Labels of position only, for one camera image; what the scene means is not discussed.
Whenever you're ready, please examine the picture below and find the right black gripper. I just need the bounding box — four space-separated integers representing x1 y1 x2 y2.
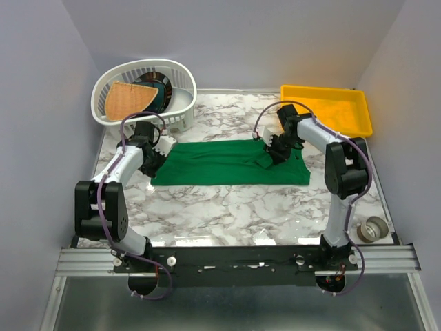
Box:
263 132 300 166

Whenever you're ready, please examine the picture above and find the green t shirt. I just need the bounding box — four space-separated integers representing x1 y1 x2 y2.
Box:
151 140 311 186

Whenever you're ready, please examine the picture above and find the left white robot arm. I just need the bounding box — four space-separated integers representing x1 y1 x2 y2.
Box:
74 122 176 272

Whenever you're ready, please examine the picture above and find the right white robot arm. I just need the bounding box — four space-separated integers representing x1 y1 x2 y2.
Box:
252 101 373 270

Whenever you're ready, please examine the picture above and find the tape roll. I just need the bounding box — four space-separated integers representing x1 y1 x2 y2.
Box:
357 217 389 243

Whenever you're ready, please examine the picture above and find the dark teal round plate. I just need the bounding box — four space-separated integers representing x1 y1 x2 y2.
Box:
134 72 172 114

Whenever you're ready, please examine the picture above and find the orange woven fan mat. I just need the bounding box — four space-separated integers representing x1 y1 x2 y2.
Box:
104 81 158 121

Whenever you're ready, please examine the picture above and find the white plastic laundry basket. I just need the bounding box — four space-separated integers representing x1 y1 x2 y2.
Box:
90 59 197 132

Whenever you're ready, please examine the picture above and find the yellow plastic tray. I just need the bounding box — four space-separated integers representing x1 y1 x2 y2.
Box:
280 85 373 138

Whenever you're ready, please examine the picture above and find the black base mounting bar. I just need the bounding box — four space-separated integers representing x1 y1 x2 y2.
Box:
114 245 358 288

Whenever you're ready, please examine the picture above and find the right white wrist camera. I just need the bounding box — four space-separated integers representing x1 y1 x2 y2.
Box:
252 126 275 147

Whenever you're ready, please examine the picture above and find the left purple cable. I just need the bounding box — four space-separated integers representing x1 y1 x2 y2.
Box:
96 110 173 301

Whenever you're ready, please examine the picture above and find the aluminium frame rail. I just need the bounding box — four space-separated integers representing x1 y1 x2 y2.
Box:
56 245 421 277

